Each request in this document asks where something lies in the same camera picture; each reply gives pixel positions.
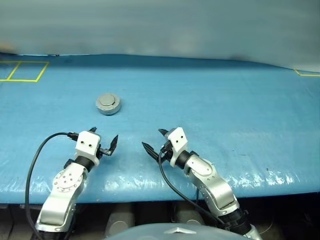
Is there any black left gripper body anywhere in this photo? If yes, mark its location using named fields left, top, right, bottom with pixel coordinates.
left=95, top=142, right=113, bottom=160

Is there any grey round metal disc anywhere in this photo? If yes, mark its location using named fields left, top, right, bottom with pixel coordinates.
left=95, top=92, right=122, bottom=117

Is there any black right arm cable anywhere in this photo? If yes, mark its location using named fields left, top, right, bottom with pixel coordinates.
left=158, top=149, right=226, bottom=226

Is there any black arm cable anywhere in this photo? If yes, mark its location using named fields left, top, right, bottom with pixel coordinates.
left=158, top=149, right=226, bottom=226
left=24, top=131, right=79, bottom=240

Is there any grey robot torso with logo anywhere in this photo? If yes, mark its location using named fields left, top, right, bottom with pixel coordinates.
left=109, top=223, right=238, bottom=240

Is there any dark rounded shape under table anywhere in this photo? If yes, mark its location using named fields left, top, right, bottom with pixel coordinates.
left=104, top=203, right=137, bottom=237
left=171, top=202, right=206, bottom=225

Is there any blue plastic table cover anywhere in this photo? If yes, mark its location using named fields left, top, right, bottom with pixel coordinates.
left=0, top=53, right=320, bottom=205

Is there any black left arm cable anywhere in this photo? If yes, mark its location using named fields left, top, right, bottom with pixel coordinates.
left=24, top=131, right=79, bottom=240

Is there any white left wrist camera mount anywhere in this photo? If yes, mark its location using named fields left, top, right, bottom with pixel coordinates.
left=75, top=129, right=102, bottom=166

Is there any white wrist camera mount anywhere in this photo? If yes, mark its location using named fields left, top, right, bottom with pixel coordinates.
left=75, top=129, right=102, bottom=166
left=166, top=126, right=190, bottom=168

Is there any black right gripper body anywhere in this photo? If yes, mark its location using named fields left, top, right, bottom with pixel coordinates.
left=158, top=139, right=175, bottom=165

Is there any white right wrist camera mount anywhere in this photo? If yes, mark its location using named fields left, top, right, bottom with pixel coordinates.
left=166, top=126, right=190, bottom=168

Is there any yellow tape double square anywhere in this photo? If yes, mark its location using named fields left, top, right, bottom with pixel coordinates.
left=0, top=60, right=50, bottom=83

